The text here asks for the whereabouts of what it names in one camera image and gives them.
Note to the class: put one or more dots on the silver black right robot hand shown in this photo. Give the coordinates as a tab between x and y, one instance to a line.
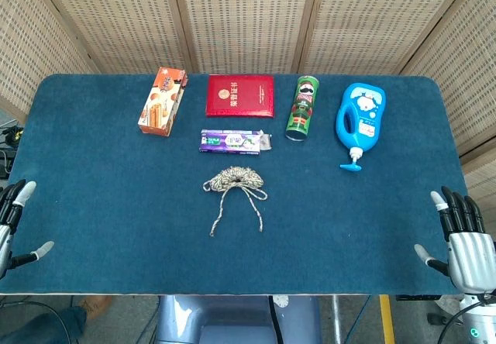
470	256

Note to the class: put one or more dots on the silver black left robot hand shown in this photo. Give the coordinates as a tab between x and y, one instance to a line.
7	220

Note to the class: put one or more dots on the blue carpet table mat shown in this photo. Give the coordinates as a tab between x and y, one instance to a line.
116	204

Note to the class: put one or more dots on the metal table leg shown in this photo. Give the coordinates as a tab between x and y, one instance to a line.
336	318

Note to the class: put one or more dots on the blue pump detergent bottle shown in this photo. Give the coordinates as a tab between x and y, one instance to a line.
362	119

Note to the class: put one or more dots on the orange biscuit box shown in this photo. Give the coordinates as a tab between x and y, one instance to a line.
160	104

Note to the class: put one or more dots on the green Pringles can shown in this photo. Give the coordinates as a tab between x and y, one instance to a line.
303	107

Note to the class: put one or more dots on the purple toothpaste box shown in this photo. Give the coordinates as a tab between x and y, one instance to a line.
228	141

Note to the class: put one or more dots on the blue-grey robot torso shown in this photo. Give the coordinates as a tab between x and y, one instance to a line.
232	320

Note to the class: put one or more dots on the red certificate book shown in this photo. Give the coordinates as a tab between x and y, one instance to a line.
240	96

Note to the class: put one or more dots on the woven bamboo folding screen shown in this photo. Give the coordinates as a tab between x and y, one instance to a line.
248	18

